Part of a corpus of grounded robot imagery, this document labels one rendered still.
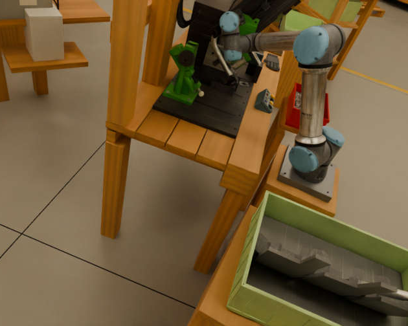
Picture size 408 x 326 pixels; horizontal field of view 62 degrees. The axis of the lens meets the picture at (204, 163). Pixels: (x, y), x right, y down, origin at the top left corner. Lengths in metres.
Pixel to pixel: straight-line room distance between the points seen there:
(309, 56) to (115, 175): 1.05
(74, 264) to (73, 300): 0.20
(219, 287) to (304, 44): 0.86
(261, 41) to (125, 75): 0.59
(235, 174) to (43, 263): 1.19
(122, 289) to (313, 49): 1.53
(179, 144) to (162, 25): 0.55
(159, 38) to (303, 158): 0.86
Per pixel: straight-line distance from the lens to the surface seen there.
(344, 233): 1.41
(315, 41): 1.23
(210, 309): 1.17
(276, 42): 1.50
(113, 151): 1.63
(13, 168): 2.58
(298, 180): 1.54
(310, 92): 1.29
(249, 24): 1.84
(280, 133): 2.01
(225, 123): 1.64
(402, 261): 1.52
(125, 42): 1.31
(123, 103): 1.44
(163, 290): 2.05
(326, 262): 0.97
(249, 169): 1.45
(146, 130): 1.51
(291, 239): 1.36
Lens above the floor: 1.84
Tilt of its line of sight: 42 degrees down
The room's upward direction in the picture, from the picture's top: 19 degrees clockwise
